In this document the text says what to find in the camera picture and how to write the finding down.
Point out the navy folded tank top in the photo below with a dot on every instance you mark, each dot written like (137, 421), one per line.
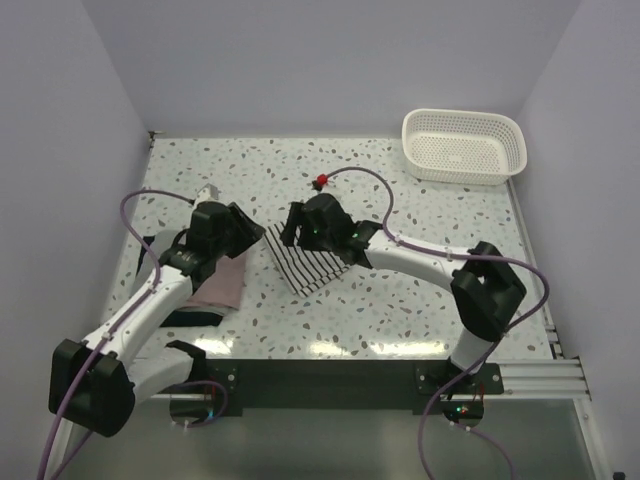
(183, 317)

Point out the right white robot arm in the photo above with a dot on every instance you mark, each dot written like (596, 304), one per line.
(486, 290)

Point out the white plastic basket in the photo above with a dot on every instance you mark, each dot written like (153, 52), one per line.
(462, 147)

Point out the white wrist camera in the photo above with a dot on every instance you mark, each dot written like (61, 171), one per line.
(320, 183)
(208, 193)

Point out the grey folded tank top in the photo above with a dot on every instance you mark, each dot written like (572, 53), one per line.
(162, 241)

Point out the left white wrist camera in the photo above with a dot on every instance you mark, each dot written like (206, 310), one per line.
(208, 193)

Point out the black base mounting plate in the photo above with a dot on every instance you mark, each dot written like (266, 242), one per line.
(396, 384)

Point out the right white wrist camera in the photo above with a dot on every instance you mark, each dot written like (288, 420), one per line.
(320, 183)

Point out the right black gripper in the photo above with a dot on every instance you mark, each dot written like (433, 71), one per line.
(298, 218)

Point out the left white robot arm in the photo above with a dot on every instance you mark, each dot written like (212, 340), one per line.
(97, 382)

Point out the pink folded tank top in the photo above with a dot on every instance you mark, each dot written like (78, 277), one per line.
(224, 288)

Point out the black white striped tank top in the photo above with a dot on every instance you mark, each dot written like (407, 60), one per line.
(304, 272)

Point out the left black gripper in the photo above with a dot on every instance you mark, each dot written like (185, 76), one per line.
(248, 231)

